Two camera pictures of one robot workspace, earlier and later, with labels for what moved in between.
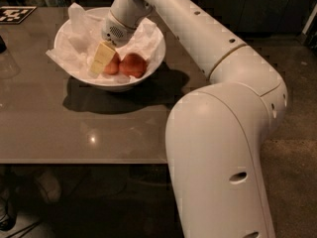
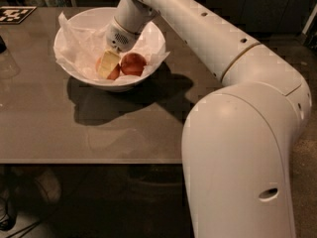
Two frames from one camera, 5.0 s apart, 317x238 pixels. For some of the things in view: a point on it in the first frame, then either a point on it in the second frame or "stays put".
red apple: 133,64 stays put
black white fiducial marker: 15,14 stays put
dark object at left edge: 3,46 stays put
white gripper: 116,32 to 119,39
